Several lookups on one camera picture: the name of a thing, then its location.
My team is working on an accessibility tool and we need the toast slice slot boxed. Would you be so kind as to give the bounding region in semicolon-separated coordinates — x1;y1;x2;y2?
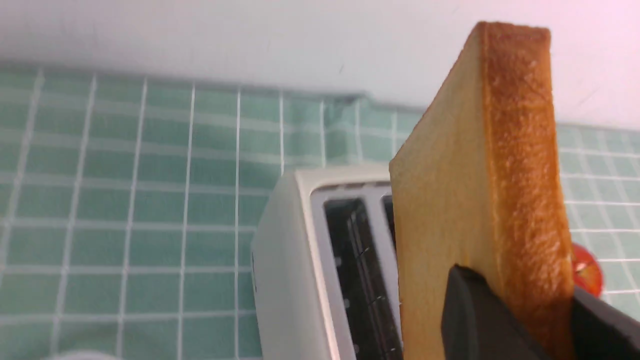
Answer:
389;22;576;360

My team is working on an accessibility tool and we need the green checkered tablecloth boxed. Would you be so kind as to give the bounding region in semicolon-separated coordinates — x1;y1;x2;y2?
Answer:
0;67;640;360

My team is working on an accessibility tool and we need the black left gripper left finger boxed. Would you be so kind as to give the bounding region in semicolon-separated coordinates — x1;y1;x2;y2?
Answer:
441;265;546;360

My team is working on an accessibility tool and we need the white two-slot toaster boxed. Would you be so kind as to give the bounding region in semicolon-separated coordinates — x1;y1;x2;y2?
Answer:
251;163;403;360

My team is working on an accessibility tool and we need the red apple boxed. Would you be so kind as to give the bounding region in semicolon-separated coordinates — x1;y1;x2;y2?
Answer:
571;243;604;297

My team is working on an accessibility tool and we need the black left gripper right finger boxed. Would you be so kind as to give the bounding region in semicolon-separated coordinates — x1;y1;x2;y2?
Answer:
571;287;640;360

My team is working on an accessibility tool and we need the light blue round plate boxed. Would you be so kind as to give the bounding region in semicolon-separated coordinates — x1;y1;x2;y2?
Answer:
42;350;121;360

